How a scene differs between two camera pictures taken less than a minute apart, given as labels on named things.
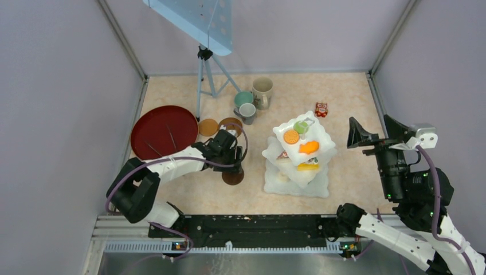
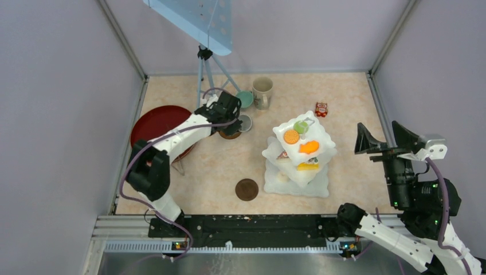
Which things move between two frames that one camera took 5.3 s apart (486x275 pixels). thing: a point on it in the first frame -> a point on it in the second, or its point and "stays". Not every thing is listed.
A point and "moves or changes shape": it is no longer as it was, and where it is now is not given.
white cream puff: (283, 177) stays
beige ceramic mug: (262, 89) stays
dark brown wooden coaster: (233, 178) -> (246, 189)
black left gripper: (238, 156) -> (234, 129)
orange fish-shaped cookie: (309, 147) stays
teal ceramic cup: (243, 97) stays
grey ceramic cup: (246, 111) moves or changes shape
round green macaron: (301, 127) stays
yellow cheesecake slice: (312, 164) stays
